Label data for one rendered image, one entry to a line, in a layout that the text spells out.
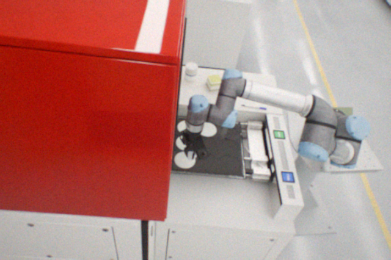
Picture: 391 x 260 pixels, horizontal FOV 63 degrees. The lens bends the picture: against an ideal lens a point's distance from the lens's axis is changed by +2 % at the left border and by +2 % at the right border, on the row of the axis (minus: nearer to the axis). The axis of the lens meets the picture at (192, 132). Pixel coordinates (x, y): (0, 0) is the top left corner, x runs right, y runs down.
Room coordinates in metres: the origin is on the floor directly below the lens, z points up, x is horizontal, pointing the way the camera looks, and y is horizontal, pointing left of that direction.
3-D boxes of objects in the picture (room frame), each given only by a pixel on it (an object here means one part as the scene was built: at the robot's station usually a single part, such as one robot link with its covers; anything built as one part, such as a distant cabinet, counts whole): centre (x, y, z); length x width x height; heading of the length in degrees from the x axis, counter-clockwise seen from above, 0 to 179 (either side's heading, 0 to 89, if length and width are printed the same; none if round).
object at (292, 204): (1.01, -0.45, 0.89); 0.55 x 0.09 x 0.14; 4
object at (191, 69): (1.47, 0.06, 1.01); 0.07 x 0.07 x 0.10
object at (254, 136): (1.08, -0.35, 0.87); 0.36 x 0.08 x 0.03; 4
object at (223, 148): (1.04, -0.08, 0.90); 0.34 x 0.34 x 0.01; 4
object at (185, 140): (0.90, 0.00, 1.11); 0.09 x 0.08 x 0.12; 34
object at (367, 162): (1.29, -0.78, 0.75); 0.45 x 0.44 x 0.13; 103
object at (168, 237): (1.13, -0.18, 0.41); 0.97 x 0.64 x 0.82; 4
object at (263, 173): (0.92, -0.36, 0.89); 0.08 x 0.03 x 0.03; 94
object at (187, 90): (1.44, -0.15, 0.89); 0.62 x 0.35 x 0.14; 94
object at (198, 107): (0.90, -0.01, 1.27); 0.09 x 0.08 x 0.11; 82
